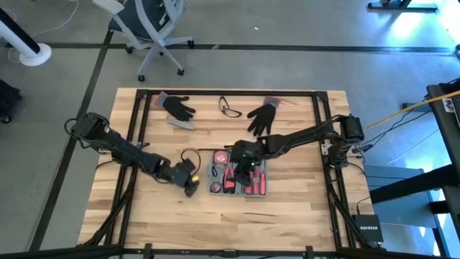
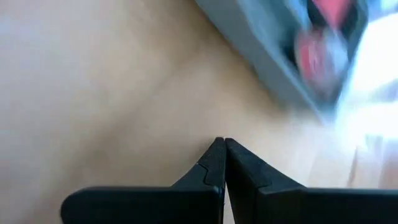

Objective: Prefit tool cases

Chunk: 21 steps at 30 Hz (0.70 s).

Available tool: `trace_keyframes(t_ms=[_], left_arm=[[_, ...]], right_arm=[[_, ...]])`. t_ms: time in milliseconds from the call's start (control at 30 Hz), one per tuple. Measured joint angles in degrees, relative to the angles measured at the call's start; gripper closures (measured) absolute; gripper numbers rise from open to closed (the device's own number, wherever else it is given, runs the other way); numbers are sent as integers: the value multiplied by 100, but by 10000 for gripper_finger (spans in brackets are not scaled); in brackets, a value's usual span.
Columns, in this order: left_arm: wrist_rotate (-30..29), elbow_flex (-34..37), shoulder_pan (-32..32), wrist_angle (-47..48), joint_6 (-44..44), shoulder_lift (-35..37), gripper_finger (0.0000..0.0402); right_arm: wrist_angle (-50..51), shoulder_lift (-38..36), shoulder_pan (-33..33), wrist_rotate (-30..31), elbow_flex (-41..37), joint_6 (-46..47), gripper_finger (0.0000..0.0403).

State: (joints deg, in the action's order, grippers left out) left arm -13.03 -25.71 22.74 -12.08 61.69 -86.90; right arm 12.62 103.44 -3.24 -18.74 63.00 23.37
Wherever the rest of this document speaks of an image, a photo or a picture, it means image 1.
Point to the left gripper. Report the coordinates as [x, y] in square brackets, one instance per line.
[178, 176]

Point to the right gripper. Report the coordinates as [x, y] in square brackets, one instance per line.
[251, 158]

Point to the grey plastic tool case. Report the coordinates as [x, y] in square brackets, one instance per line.
[212, 194]

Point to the large pink flat-faced tool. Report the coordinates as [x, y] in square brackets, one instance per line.
[220, 157]

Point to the black work glove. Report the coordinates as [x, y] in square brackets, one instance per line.
[264, 117]
[178, 107]

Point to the grey utility knife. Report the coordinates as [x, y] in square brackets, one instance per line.
[181, 124]

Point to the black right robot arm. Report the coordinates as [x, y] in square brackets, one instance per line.
[305, 135]

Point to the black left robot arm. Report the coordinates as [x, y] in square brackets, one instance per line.
[122, 151]

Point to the black overhead rig crossbar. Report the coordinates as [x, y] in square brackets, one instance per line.
[72, 252]

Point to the black wheeled object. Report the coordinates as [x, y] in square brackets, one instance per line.
[9, 100]

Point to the white tower fan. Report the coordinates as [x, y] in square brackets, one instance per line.
[21, 43]

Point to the black standing desk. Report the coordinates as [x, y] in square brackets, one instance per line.
[399, 6]

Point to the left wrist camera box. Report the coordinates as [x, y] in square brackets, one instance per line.
[187, 166]

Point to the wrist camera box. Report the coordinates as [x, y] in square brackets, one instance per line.
[187, 166]
[238, 149]

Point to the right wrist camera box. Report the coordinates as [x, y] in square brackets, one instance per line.
[238, 149]

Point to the tortoise-frame safety glasses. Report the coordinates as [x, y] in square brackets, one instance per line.
[233, 112]

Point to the black diagonal frame brace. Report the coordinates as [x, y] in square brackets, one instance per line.
[350, 219]
[108, 219]

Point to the black Netgear switch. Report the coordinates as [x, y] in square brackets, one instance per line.
[370, 228]

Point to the white-frame mesh office chair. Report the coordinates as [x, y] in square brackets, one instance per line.
[143, 14]

